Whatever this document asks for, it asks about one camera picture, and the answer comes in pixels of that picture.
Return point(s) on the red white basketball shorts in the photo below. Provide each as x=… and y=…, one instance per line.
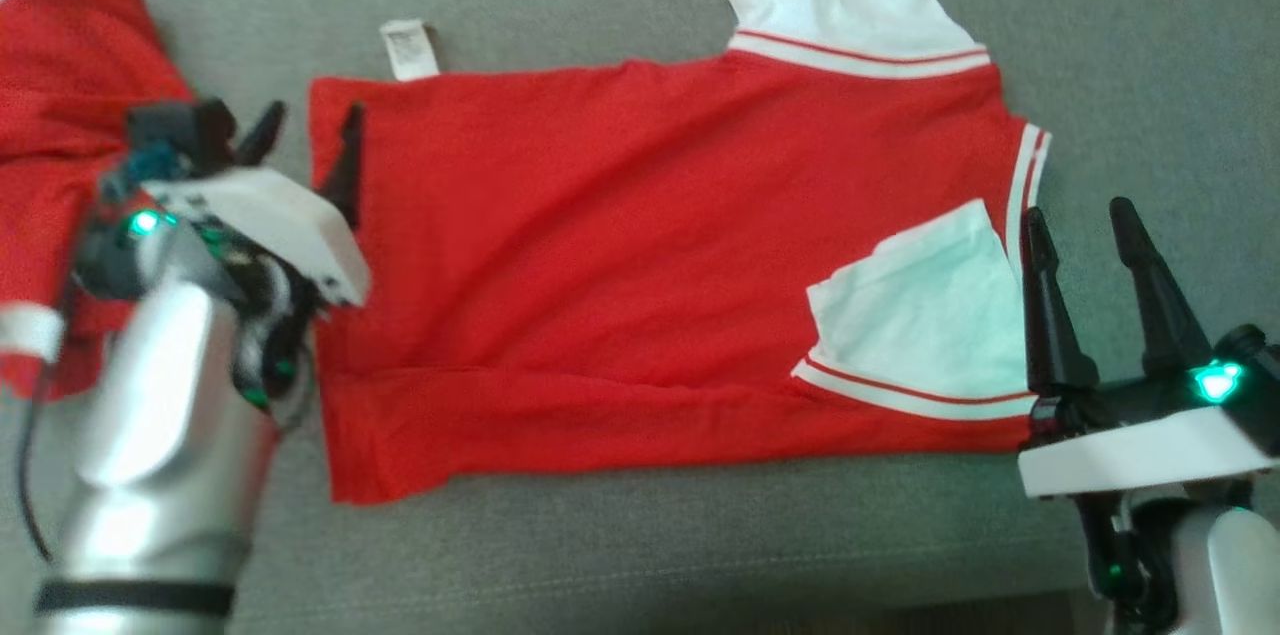
x=60, y=95

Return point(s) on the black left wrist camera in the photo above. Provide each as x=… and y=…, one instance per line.
x=175, y=135

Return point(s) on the red white basketball jersey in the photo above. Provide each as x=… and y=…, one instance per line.
x=620, y=265

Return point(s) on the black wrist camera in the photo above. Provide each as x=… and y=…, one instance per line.
x=1262, y=395
x=175, y=135

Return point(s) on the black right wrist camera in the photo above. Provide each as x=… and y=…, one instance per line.
x=1262, y=395

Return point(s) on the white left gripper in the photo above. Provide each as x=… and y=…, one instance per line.
x=290, y=225

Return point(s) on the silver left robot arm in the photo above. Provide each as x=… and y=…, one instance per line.
x=170, y=435

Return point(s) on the grey sofa chaise seat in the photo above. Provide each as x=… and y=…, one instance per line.
x=700, y=565

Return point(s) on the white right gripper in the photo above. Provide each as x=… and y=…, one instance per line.
x=1130, y=450

